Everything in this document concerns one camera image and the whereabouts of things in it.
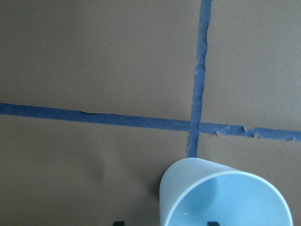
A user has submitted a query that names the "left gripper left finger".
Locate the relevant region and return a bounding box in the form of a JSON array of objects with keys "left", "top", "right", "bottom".
[{"left": 113, "top": 221, "right": 125, "bottom": 226}]

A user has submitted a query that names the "light blue cup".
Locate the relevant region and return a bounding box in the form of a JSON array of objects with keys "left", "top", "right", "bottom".
[{"left": 159, "top": 158, "right": 293, "bottom": 226}]

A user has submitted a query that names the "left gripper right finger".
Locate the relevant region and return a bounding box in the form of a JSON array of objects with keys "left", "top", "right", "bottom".
[{"left": 207, "top": 221, "right": 219, "bottom": 226}]

